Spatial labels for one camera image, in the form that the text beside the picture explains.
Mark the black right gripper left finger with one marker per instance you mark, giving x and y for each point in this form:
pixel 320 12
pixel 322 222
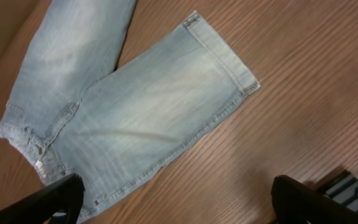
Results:
pixel 59 202

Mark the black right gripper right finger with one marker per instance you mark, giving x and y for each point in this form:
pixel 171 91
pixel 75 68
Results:
pixel 295 203

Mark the light blue denim shorts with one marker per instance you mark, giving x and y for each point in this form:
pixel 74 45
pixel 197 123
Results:
pixel 73 111

